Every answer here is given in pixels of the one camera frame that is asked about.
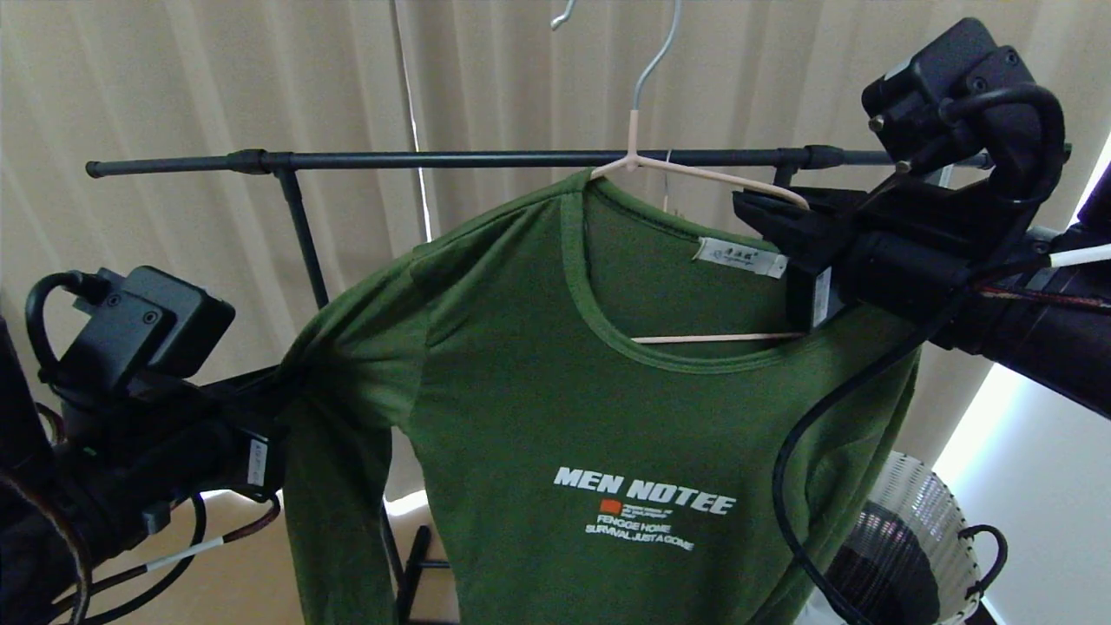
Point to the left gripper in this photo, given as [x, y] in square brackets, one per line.
[191, 451]

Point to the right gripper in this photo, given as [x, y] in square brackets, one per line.
[894, 269]

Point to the pink clothes hanger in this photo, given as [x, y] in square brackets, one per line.
[712, 177]
[667, 187]

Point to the green long-sleeved shirt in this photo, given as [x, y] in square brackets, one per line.
[538, 391]

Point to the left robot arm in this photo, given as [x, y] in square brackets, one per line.
[26, 538]

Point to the white laundry basket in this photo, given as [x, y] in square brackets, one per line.
[920, 521]

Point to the black clothes rack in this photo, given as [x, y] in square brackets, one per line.
[391, 161]

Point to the beige curtain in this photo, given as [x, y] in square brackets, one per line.
[217, 87]

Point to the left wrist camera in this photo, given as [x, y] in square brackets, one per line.
[165, 321]

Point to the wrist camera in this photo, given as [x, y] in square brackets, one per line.
[165, 321]
[937, 78]

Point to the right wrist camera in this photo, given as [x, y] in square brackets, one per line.
[937, 78]

